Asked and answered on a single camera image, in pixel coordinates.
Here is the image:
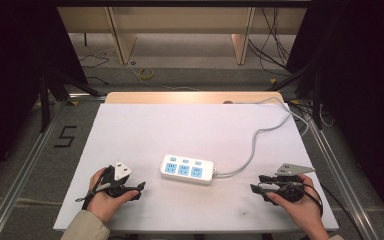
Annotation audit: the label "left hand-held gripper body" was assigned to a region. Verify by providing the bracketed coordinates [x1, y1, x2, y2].
[101, 160, 140, 198]

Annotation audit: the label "black metal stand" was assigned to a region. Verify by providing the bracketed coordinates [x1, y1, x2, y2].
[265, 49, 326, 131]
[37, 65, 104, 134]

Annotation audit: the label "black floor cables bundle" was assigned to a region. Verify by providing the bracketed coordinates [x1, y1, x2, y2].
[247, 6, 302, 73]

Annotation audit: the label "grey power strip cable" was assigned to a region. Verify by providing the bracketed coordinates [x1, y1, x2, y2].
[212, 96, 312, 178]

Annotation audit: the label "white power strip blue sockets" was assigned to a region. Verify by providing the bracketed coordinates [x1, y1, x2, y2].
[159, 153, 216, 186]

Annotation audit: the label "yellow tape roll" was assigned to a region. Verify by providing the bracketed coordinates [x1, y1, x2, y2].
[137, 67, 156, 81]

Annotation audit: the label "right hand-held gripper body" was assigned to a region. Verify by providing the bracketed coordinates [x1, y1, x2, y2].
[258, 162, 316, 203]

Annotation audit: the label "person's left hand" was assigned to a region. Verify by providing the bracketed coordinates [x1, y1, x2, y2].
[86, 167, 140, 225]

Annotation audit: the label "white table mat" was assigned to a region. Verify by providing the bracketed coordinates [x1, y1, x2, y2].
[52, 102, 340, 233]

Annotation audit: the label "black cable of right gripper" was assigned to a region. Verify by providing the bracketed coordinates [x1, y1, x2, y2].
[300, 182, 365, 240]

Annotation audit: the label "aluminium floor rail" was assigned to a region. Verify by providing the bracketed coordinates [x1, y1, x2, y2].
[0, 98, 68, 240]
[307, 118, 382, 240]

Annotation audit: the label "person's right hand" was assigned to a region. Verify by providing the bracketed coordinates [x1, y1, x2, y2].
[266, 173, 325, 232]

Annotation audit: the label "light wooden shelf unit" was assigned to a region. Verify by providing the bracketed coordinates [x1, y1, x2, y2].
[56, 6, 308, 66]

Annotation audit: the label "white floor cable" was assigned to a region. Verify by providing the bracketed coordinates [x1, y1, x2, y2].
[126, 49, 202, 93]

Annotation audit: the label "black strap of left gripper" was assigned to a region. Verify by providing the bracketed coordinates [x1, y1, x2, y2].
[75, 166, 112, 211]

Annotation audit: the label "thin black floor cable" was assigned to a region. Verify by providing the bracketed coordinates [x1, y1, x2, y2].
[78, 53, 111, 86]

